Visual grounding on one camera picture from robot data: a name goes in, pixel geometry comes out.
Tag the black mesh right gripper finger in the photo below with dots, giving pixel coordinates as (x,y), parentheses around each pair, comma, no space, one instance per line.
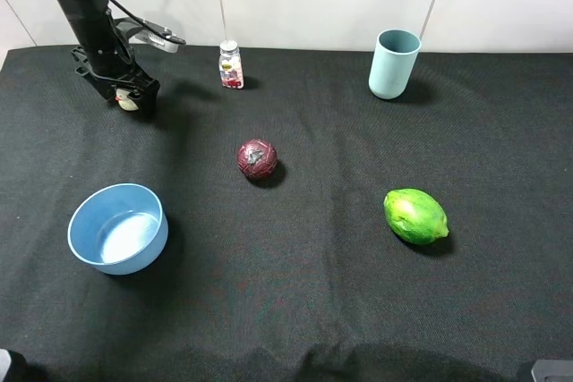
(104,86)

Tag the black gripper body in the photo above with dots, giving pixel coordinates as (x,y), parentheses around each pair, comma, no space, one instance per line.
(117,64)

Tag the black mesh left gripper finger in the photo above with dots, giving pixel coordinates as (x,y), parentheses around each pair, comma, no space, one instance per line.
(146,94)

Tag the small white round object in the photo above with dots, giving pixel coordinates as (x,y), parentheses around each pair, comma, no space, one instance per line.
(123,100)

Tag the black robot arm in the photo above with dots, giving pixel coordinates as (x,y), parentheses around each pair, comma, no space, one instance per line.
(93,25)

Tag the small candy bottle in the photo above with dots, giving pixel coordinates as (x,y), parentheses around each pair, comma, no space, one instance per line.
(230,65)

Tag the dark red ball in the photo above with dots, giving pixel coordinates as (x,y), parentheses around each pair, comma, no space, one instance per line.
(257,159)

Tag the blue bowl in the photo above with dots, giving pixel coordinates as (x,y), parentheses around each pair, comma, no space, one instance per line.
(119,230)

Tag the black table cloth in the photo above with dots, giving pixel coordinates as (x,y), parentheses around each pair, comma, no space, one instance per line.
(298,276)

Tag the pale blue tall cup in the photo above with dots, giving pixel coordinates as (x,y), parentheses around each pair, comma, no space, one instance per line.
(392,63)

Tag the green papaya fruit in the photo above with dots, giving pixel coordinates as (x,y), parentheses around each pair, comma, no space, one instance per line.
(415,216)

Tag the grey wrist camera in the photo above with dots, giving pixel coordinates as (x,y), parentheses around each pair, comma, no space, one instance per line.
(150,33)

